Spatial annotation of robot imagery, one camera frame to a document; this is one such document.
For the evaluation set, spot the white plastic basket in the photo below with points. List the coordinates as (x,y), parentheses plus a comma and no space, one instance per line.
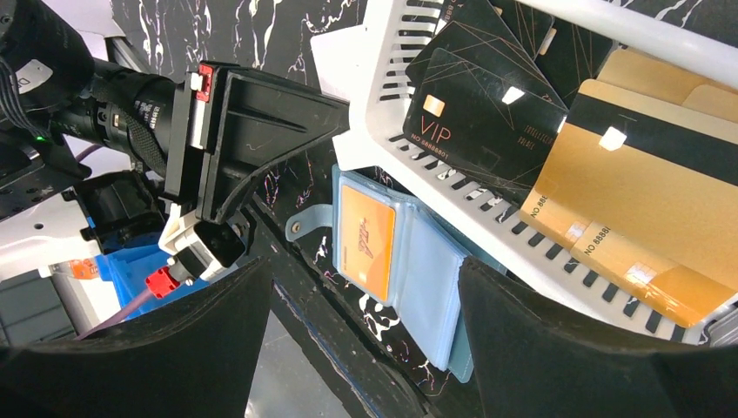
(367,64)

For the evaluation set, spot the blue leather card holder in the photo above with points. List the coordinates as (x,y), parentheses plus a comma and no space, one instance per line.
(427,255)

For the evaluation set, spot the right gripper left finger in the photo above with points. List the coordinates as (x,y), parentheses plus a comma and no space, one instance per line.
(194,357)

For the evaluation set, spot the blue plastic bin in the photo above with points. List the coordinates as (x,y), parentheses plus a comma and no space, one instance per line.
(127,269)

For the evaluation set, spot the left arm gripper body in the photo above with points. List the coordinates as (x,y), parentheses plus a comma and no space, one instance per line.
(192,161)

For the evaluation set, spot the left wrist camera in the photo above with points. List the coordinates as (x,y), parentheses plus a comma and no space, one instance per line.
(197,250)

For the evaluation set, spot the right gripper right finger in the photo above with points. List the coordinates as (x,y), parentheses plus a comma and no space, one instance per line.
(534,357)

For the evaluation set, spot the orange credit card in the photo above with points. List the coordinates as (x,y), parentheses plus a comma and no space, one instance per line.
(366,228)

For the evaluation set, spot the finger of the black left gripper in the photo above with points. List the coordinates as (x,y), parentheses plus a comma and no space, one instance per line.
(253,120)

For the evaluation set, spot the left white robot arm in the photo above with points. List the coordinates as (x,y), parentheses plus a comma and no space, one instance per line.
(143,153)

